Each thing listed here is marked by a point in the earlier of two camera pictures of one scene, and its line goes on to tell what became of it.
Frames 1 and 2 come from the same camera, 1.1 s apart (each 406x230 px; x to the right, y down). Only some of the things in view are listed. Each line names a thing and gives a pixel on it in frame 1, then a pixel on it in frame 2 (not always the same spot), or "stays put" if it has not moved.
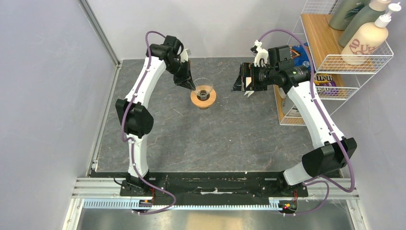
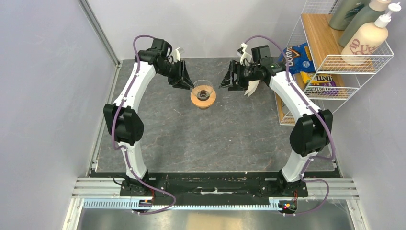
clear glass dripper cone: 203,86 stays put
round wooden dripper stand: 203,97 stays put
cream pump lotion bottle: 368,38 stays put
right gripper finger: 239,85 to 228,81
